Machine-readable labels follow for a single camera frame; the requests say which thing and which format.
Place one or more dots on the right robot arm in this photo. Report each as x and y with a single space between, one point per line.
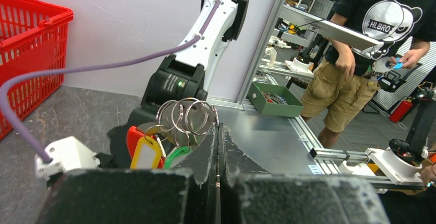
187 70

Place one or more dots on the red fire extinguisher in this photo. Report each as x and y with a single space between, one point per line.
401 110

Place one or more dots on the green tray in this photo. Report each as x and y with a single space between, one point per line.
274 100

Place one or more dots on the grey laptop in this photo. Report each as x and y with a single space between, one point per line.
342 34

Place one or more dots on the keyring bunch with tags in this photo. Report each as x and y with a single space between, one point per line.
178 129

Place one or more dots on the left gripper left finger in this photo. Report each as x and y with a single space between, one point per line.
185 193

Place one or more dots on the red plastic basket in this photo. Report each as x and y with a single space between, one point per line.
33 38

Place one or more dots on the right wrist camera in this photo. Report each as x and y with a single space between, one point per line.
65 155

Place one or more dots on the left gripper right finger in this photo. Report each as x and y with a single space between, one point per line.
250 194

